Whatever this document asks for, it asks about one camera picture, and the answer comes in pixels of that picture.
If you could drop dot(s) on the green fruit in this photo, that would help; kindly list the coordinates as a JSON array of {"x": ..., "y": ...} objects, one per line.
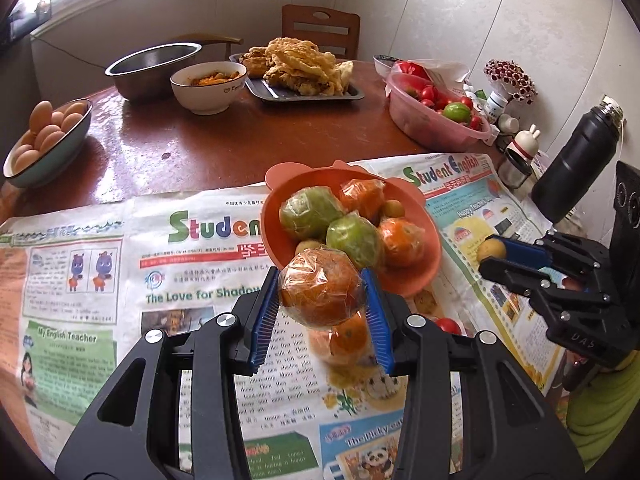
[
  {"x": 308, "y": 212},
  {"x": 358, "y": 238}
]

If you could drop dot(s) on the white plastic bag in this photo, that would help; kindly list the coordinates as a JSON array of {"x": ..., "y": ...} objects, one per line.
[{"x": 445, "y": 74}]

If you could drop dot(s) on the bowl of eggs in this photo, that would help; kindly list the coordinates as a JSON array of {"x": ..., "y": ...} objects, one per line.
[{"x": 53, "y": 139}]

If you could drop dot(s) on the green tomato in basin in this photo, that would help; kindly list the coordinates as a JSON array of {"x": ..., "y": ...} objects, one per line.
[{"x": 457, "y": 112}]

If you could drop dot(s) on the small brown longan fruit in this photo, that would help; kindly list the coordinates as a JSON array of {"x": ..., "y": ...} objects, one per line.
[{"x": 492, "y": 247}]

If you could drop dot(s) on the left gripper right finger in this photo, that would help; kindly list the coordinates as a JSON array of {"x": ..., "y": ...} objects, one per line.
[{"x": 471, "y": 411}]

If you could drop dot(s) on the black tray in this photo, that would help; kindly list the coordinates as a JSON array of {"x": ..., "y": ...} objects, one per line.
[{"x": 263, "y": 90}]

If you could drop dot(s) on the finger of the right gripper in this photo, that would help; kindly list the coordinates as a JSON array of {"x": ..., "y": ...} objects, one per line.
[
  {"x": 519, "y": 279},
  {"x": 531, "y": 255}
]

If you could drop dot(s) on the black thermos bottle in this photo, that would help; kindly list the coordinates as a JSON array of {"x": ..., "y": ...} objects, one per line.
[{"x": 589, "y": 149}]

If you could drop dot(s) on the pink plastic basin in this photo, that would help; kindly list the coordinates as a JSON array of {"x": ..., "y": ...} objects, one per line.
[{"x": 425, "y": 125}]

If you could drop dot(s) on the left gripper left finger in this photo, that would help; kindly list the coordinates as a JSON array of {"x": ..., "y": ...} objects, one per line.
[{"x": 169, "y": 409}]

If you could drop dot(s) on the fried food pile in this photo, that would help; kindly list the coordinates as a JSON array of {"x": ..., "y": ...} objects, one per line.
[{"x": 299, "y": 66}]

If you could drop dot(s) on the green sleeve forearm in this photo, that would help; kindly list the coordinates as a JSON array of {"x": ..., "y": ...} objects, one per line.
[{"x": 597, "y": 413}]

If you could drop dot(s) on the stainless steel bowl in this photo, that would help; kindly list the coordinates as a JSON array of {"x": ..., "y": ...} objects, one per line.
[{"x": 145, "y": 75}]

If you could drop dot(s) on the orange plastic plate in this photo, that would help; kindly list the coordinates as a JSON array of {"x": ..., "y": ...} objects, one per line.
[{"x": 378, "y": 223}]

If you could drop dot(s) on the orange top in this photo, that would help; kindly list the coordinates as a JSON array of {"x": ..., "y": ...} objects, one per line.
[{"x": 404, "y": 242}]

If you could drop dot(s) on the white rabbit figurine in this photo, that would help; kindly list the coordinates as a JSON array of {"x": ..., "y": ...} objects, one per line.
[{"x": 525, "y": 143}]

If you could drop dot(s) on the small round brown fruit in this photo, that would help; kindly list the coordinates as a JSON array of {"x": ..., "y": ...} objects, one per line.
[{"x": 309, "y": 246}]

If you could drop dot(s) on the right student english newspaper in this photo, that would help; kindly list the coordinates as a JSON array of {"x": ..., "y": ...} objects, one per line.
[{"x": 468, "y": 203}]

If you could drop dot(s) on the left student newspaper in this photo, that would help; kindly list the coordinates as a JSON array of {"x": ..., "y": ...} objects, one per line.
[{"x": 80, "y": 287}]

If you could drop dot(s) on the brown fruit with stem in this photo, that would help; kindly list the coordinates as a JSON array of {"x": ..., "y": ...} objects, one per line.
[{"x": 392, "y": 209}]

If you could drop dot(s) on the orange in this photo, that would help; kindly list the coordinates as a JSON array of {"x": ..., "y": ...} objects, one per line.
[
  {"x": 404, "y": 242},
  {"x": 321, "y": 288},
  {"x": 342, "y": 345}
]

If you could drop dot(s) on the small glass jar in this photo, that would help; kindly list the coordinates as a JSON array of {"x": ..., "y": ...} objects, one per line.
[{"x": 514, "y": 170}]

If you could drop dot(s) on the orange wedge-shaped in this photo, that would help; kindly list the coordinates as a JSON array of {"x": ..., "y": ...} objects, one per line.
[{"x": 365, "y": 196}]

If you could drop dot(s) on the red tomato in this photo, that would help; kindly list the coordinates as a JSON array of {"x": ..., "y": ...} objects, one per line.
[{"x": 449, "y": 325}]

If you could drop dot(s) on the white ceramic bowl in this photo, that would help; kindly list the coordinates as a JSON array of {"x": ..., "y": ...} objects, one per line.
[{"x": 208, "y": 88}]

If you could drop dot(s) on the wooden chair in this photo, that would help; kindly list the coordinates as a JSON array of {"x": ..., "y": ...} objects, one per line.
[{"x": 328, "y": 28}]

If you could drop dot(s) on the right hand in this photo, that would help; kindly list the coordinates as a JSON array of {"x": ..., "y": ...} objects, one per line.
[{"x": 576, "y": 367}]

